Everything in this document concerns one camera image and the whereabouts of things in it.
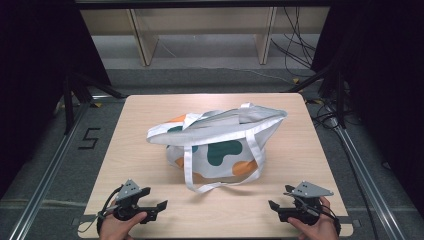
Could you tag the person's left hand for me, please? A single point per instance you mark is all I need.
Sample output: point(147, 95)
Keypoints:
point(116, 230)

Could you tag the person's right hand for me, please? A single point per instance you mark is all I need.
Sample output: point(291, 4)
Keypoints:
point(320, 230)

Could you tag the aluminium floor rail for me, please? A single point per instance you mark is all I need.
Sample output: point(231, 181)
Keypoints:
point(46, 180)
point(370, 180)

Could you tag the black metal stand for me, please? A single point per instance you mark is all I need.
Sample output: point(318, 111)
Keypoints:
point(69, 106)
point(340, 100)

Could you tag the yellow tape piece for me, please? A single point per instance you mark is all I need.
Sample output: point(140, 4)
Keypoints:
point(296, 81)
point(97, 104)

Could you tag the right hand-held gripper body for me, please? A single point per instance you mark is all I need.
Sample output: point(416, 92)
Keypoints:
point(310, 190)

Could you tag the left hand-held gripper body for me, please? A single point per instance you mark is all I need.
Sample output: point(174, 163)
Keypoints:
point(128, 193)

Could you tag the black curtain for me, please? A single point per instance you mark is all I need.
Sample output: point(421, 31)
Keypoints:
point(36, 66)
point(386, 83)

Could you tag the white tote bag green orange blobs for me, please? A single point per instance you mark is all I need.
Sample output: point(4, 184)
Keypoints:
point(220, 133)

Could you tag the light wooden shelf unit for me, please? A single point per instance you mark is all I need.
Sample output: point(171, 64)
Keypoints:
point(146, 43)

